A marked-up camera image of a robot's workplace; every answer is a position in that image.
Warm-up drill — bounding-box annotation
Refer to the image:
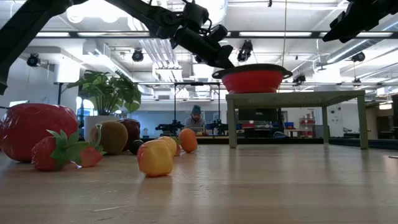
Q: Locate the brown kiwi fruit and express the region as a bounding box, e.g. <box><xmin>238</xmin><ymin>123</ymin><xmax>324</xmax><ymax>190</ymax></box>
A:
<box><xmin>90</xmin><ymin>120</ymin><xmax>129</xmax><ymax>156</ymax></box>

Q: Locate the green plant in white pot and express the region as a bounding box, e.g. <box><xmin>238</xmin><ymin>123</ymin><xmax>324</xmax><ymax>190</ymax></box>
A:
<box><xmin>67</xmin><ymin>70</ymin><xmax>142</xmax><ymax>142</ymax></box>

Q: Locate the small yellow orange peach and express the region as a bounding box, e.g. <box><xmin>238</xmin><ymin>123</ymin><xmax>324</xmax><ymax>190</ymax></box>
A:
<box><xmin>158</xmin><ymin>136</ymin><xmax>178</xmax><ymax>156</ymax></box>
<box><xmin>137</xmin><ymin>139</ymin><xmax>174</xmax><ymax>177</ymax></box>

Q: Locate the black metal rack frame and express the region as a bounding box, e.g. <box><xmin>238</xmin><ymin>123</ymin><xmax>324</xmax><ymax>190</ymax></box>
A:
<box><xmin>173</xmin><ymin>82</ymin><xmax>222</xmax><ymax>124</ymax></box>

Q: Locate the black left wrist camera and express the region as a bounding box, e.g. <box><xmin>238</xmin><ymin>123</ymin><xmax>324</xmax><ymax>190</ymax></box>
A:
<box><xmin>207</xmin><ymin>24</ymin><xmax>229</xmax><ymax>41</ymax></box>

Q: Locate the large red tomato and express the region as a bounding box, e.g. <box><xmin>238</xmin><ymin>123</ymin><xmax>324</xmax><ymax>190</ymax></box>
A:
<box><xmin>0</xmin><ymin>103</ymin><xmax>79</xmax><ymax>162</ymax></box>

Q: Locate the person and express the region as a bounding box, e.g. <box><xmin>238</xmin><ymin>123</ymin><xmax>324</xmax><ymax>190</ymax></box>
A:
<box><xmin>183</xmin><ymin>105</ymin><xmax>208</xmax><ymax>134</ymax></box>

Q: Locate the red collapsible colander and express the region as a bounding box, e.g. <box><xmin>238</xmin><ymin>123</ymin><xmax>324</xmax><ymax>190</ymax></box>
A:
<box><xmin>211</xmin><ymin>63</ymin><xmax>294</xmax><ymax>95</ymax></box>

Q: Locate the green perforated metal shelf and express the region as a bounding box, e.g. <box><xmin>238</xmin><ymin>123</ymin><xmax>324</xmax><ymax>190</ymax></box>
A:
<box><xmin>226</xmin><ymin>90</ymin><xmax>369</xmax><ymax>150</ymax></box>

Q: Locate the orange tangerine with leaf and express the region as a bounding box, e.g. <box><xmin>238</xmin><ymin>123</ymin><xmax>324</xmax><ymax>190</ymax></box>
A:
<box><xmin>178</xmin><ymin>128</ymin><xmax>198</xmax><ymax>154</ymax></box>

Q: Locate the dark black cherry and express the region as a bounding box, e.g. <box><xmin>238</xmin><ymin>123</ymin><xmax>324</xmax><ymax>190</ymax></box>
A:
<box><xmin>129</xmin><ymin>139</ymin><xmax>144</xmax><ymax>156</ymax></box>

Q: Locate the dark maroon fruit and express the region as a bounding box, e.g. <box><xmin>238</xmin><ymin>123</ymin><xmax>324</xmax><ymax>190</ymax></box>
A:
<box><xmin>119</xmin><ymin>118</ymin><xmax>141</xmax><ymax>152</ymax></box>

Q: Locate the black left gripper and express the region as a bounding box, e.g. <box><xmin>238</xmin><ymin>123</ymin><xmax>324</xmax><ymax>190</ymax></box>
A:
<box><xmin>170</xmin><ymin>26</ymin><xmax>236</xmax><ymax>70</ymax></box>

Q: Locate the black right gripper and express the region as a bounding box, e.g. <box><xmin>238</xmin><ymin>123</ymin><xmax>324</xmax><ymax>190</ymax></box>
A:
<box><xmin>323</xmin><ymin>0</ymin><xmax>379</xmax><ymax>44</ymax></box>

